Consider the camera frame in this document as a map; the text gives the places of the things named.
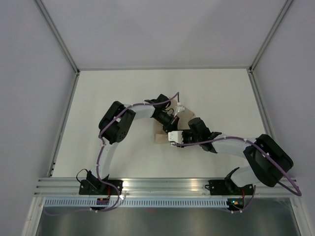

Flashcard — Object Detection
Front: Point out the beige cloth napkin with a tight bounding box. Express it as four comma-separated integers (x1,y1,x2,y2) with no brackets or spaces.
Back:
153,100,195,145

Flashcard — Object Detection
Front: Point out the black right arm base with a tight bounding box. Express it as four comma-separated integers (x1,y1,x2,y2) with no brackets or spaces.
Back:
204,179,254,196

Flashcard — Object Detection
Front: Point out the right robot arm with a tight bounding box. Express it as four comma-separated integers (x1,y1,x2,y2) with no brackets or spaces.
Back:
168,118,293,194

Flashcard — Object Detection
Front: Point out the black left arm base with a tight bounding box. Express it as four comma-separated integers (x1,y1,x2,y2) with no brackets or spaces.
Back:
79,179,123,196

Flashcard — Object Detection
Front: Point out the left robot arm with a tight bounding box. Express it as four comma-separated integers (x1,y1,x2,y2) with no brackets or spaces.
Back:
90,92,179,195

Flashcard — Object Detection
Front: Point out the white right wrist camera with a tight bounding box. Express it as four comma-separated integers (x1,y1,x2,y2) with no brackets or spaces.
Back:
168,130,184,146

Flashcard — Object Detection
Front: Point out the white slotted cable duct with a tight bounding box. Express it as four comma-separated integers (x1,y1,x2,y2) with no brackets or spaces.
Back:
44,197,228,208

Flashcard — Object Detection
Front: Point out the aluminium front rail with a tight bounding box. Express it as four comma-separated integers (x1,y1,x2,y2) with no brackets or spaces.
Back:
34,176,303,199

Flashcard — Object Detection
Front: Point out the right aluminium frame post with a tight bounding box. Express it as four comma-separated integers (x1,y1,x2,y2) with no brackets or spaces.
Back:
248,0,295,73

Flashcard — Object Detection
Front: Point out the aluminium frame post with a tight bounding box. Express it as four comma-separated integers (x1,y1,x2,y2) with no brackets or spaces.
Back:
248,0,295,73
33,0,80,75

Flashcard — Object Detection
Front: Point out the left aluminium frame post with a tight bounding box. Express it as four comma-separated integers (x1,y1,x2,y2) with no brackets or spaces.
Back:
33,0,80,75

